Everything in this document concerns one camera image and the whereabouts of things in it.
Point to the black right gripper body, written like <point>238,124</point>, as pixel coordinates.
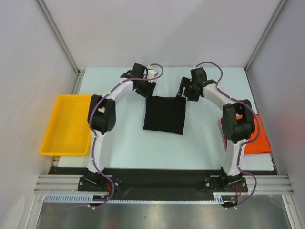
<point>189,92</point>

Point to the left aluminium corner post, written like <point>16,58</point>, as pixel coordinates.
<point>57,34</point>

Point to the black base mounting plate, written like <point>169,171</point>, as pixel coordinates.
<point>111,172</point>

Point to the black t-shirt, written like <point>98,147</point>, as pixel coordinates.
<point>165,114</point>

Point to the aluminium corner post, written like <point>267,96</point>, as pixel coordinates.
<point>267,31</point>
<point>57,34</point>

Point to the right aluminium corner post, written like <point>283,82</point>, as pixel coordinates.
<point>267,31</point>

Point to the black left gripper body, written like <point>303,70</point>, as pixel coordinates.
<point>145,88</point>

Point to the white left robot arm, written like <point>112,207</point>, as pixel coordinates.
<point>102,114</point>

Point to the yellow plastic tray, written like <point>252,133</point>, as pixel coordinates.
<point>68,132</point>

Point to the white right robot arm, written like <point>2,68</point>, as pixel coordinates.
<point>237,120</point>

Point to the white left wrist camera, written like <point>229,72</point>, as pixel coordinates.
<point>152,73</point>

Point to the grey slotted cable duct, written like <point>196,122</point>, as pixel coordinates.
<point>205,198</point>

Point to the aluminium frame rail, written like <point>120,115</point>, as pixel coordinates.
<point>158,186</point>

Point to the orange folded t-shirt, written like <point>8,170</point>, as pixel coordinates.
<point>261,145</point>

